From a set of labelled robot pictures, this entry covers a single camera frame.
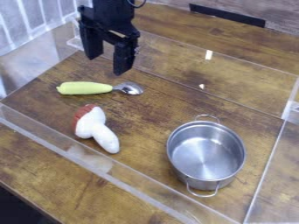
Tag white red plush mushroom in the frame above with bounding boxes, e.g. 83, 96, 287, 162
72, 104, 120, 154

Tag silver metal pot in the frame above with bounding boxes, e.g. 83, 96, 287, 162
165, 115, 247, 198

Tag black bar on table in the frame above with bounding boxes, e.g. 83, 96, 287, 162
189, 3, 267, 28

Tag black cable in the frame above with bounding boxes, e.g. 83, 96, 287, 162
125, 0, 148, 9

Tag clear acrylic wall panel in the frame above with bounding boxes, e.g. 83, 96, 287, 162
244, 78, 299, 224

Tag yellow handled metal spoon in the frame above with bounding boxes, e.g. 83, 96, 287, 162
56, 81, 144, 95

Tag clear acrylic triangle stand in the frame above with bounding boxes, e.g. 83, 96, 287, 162
65, 17, 104, 52

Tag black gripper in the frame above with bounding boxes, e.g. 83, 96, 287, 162
77, 0, 140, 76

